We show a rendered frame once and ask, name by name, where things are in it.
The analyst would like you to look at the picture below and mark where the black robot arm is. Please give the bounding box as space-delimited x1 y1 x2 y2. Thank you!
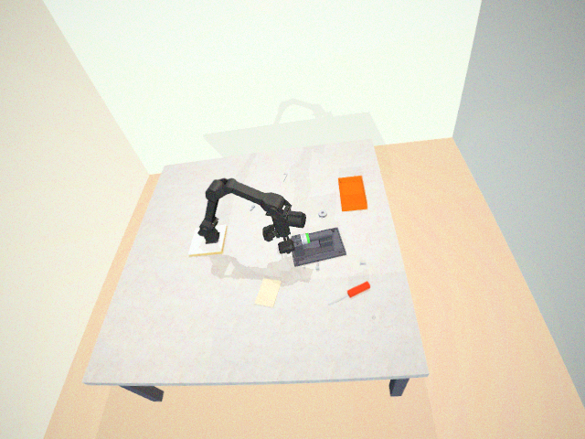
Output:
197 177 306 244

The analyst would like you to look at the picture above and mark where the red-handled screwdriver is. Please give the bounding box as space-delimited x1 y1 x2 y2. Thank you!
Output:
329 281 370 305

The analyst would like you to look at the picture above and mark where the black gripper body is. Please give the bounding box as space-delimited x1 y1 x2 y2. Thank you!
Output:
274 224 295 254

